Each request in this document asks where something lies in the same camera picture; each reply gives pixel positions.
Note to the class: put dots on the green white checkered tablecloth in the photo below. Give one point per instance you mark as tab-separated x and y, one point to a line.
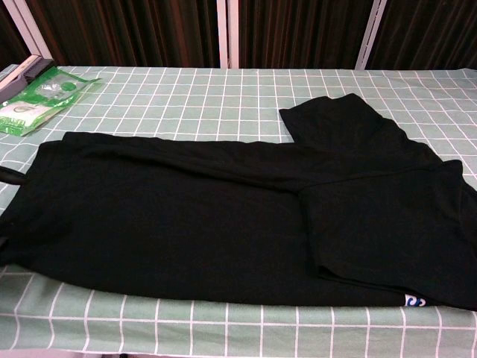
223	97

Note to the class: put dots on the white screen frame post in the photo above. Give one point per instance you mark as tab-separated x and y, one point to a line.
228	33
31	33
369	33

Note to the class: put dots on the dark pleated curtain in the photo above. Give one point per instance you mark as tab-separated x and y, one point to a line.
305	33
428	33
11	33
130	33

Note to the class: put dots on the beige wooden strip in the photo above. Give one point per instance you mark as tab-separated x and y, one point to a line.
33	58

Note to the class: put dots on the green plastic package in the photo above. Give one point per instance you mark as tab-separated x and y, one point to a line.
44	97

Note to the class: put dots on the black T-shirt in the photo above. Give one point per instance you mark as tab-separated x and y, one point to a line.
186	223

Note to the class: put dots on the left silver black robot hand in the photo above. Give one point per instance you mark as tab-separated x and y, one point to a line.
13	176

